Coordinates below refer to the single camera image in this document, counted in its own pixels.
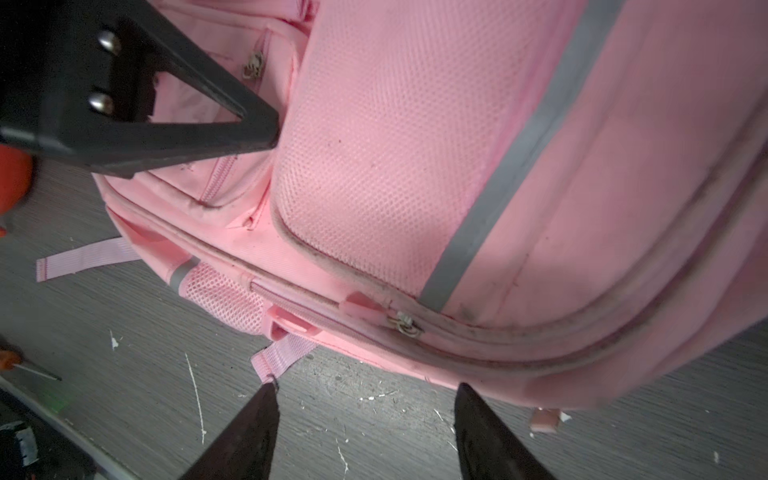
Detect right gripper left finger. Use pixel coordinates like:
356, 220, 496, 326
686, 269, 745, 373
181, 380, 280, 480

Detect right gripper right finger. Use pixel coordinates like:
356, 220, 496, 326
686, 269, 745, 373
454, 383, 555, 480

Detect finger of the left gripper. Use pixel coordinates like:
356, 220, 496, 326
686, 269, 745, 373
1, 1, 279, 178

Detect pink student backpack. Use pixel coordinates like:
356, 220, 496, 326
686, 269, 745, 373
36, 1, 767, 410

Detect red monster plush toy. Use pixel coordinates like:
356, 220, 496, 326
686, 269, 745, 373
0, 144, 34, 215

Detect orange handled tool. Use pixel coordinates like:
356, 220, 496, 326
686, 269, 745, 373
0, 350, 61, 382

